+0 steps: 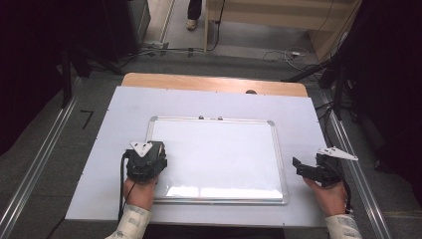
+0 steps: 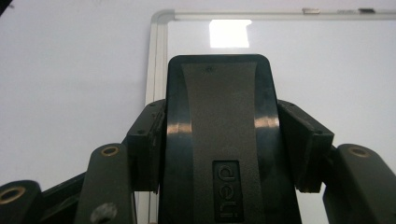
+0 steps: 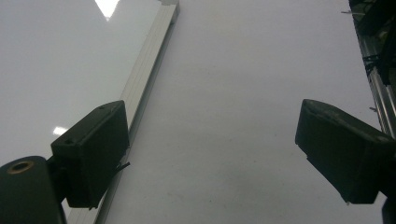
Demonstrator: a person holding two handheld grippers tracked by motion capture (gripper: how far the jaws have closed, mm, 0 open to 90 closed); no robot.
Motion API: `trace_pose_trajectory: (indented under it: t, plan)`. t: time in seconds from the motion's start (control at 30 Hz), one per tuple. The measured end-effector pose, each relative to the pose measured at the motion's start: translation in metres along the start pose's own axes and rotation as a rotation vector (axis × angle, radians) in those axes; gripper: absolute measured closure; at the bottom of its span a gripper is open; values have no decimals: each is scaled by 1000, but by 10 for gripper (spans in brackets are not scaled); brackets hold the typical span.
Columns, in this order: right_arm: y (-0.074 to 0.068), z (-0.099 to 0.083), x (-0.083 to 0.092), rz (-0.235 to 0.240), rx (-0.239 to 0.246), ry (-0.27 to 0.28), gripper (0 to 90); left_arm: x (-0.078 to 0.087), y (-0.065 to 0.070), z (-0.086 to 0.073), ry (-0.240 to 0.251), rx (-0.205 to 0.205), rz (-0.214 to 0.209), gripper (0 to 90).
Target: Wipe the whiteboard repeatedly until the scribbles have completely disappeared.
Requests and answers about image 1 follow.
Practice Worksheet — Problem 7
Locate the white floor cable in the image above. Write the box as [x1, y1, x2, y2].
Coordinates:
[262, 46, 312, 72]

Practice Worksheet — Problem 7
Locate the metal-framed whiteboard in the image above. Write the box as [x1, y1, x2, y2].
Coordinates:
[145, 116, 290, 206]

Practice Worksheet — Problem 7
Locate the black curtain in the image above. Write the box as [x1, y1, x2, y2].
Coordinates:
[331, 0, 422, 207]
[0, 0, 110, 157]

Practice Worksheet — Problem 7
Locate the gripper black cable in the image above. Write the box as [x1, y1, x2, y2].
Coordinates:
[340, 178, 353, 214]
[116, 154, 137, 223]

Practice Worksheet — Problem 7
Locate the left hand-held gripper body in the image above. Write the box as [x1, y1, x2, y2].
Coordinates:
[123, 140, 167, 184]

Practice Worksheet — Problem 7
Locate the light wooden partition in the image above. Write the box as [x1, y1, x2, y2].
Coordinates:
[203, 0, 363, 63]

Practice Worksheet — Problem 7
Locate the dark cabinet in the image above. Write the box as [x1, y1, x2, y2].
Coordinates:
[102, 0, 152, 64]

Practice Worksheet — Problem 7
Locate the person's right hand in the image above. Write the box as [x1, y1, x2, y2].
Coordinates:
[303, 177, 349, 218]

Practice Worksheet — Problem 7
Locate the black hanging cable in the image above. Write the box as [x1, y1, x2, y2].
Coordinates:
[206, 0, 227, 53]

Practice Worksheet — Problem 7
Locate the wooden table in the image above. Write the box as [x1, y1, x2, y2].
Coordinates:
[120, 72, 310, 99]

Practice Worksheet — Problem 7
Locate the person's left hand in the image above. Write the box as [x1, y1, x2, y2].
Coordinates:
[122, 175, 160, 212]

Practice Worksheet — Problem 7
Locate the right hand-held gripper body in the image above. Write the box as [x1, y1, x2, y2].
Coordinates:
[316, 146, 359, 188]

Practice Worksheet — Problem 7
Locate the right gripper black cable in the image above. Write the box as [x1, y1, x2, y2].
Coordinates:
[340, 178, 353, 214]

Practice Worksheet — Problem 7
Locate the black metal stand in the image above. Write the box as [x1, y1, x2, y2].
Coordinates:
[60, 44, 74, 110]
[332, 61, 346, 121]

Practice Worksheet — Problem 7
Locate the metal floor rail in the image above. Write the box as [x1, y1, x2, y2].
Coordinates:
[0, 77, 85, 239]
[325, 109, 393, 239]

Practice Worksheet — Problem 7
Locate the grey power strip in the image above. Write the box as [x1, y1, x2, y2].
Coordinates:
[141, 41, 170, 57]

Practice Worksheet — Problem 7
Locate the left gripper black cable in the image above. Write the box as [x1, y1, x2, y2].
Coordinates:
[116, 154, 137, 223]

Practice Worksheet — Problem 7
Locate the white table cover board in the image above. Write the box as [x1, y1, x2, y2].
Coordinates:
[65, 86, 330, 229]

